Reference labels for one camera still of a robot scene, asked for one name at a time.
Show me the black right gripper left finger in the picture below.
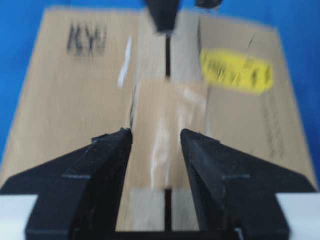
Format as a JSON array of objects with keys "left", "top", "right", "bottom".
[{"left": 0, "top": 127, "right": 133, "bottom": 240}]

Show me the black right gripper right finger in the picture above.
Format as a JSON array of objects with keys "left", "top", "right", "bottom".
[{"left": 180, "top": 129, "right": 316, "bottom": 240}]

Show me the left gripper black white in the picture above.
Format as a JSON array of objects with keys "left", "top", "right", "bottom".
[{"left": 144, "top": 0, "right": 223, "bottom": 33}]

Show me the brown tape strip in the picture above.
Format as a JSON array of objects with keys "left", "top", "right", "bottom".
[{"left": 125, "top": 79, "right": 208, "bottom": 189}]

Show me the cardboard box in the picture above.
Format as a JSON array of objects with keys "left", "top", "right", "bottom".
[{"left": 0, "top": 7, "right": 320, "bottom": 240}]

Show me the yellow sticker label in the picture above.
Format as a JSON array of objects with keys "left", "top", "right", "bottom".
[{"left": 200, "top": 48, "right": 275, "bottom": 95}]

